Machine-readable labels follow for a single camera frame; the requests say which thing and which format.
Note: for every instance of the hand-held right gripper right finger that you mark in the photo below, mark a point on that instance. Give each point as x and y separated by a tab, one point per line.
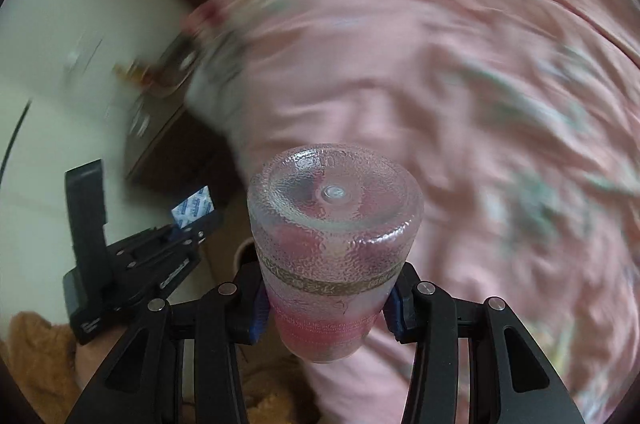
395	309

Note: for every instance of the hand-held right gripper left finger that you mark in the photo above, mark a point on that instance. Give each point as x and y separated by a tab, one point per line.
260	314

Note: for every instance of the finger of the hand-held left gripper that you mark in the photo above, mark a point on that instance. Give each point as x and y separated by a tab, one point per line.
200	226

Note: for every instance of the blue and white foil sachet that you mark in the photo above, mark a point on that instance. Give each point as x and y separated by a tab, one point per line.
192	204

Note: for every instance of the clear plastic cup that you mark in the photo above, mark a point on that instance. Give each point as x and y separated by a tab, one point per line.
335	229

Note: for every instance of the person's left forearm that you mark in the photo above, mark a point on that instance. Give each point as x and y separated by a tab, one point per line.
40	354

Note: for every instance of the blurred brown object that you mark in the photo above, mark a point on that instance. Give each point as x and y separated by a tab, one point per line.
170	74

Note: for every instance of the pink floral blanket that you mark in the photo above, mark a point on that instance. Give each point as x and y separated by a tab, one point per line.
425	54

